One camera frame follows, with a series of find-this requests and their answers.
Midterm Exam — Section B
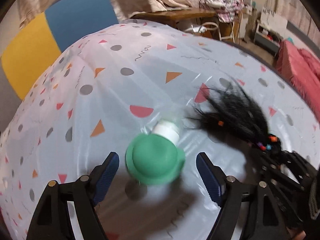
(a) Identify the black beaded hair braid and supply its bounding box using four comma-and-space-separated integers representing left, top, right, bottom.
188, 83, 281, 153

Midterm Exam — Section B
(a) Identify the patterned plastic tablecloth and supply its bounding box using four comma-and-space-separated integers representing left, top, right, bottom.
1, 20, 319, 239

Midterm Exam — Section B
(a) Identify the pink quilted blanket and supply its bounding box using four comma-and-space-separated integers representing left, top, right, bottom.
275, 40, 319, 120

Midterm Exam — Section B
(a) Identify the grey yellow blue chair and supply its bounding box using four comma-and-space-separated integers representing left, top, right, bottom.
1, 0, 118, 129

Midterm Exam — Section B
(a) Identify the wooden side table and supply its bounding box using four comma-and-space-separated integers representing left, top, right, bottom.
131, 8, 237, 42

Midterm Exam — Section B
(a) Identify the low shelf unit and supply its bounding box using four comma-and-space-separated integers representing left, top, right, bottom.
253, 8, 287, 56

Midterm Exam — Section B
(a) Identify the plaid clothes pile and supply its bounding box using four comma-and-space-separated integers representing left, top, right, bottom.
199, 0, 245, 23

